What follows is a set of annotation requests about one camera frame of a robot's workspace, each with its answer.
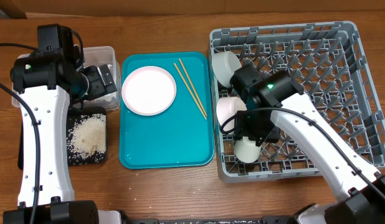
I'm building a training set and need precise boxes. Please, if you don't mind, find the grey dishwasher rack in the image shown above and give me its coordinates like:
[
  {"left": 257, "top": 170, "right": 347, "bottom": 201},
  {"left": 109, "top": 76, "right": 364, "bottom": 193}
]
[{"left": 209, "top": 21, "right": 385, "bottom": 183}]

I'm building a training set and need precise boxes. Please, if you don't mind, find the black tray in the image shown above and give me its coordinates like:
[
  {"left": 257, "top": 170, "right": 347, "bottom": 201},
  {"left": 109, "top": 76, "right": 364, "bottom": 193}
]
[{"left": 17, "top": 106, "right": 108, "bottom": 171}]

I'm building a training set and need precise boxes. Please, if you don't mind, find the grey bowl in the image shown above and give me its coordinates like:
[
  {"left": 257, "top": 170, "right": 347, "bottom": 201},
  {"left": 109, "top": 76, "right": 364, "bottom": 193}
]
[{"left": 212, "top": 51, "right": 242, "bottom": 88}]

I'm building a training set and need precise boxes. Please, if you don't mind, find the small white bowl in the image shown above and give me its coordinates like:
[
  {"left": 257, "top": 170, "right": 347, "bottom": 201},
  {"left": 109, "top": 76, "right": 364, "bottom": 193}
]
[{"left": 216, "top": 96, "right": 247, "bottom": 126}]

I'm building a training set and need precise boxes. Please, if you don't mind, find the white paper cup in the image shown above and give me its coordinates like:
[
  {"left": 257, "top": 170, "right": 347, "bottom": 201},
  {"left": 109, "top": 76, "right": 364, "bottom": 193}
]
[{"left": 234, "top": 136, "right": 262, "bottom": 163}]

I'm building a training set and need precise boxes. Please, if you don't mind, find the teal plastic tray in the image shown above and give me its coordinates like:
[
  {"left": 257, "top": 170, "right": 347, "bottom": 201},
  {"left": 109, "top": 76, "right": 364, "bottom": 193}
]
[{"left": 119, "top": 52, "right": 215, "bottom": 169}]

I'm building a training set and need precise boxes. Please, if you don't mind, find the large white plate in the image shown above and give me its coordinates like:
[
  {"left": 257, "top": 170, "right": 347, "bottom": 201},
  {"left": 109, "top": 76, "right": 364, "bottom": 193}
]
[{"left": 121, "top": 66, "right": 177, "bottom": 116}]

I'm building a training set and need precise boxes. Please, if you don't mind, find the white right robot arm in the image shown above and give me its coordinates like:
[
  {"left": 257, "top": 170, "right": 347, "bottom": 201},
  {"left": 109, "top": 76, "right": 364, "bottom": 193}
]
[{"left": 214, "top": 64, "right": 385, "bottom": 223}]

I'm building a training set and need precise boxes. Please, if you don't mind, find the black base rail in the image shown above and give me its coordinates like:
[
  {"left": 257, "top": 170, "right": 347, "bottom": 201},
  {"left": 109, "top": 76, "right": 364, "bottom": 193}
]
[{"left": 121, "top": 215, "right": 297, "bottom": 224}]

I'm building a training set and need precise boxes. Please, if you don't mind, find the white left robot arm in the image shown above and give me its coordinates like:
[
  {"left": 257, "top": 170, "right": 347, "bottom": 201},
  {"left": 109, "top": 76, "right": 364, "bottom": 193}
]
[{"left": 3, "top": 24, "right": 127, "bottom": 223}]

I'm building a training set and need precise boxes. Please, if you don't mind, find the pile of rice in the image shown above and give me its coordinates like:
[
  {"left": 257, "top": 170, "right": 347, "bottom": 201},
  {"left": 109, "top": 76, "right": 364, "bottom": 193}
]
[{"left": 67, "top": 114, "right": 107, "bottom": 159}]

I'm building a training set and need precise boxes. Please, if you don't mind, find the clear plastic bin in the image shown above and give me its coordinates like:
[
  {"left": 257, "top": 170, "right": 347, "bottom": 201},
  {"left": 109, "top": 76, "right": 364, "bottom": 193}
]
[{"left": 11, "top": 45, "right": 121, "bottom": 111}]

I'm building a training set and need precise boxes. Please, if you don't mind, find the wooden chopstick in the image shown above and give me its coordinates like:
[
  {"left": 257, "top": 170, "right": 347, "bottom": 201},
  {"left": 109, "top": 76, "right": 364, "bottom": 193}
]
[
  {"left": 173, "top": 63, "right": 207, "bottom": 119},
  {"left": 178, "top": 58, "right": 207, "bottom": 116}
]

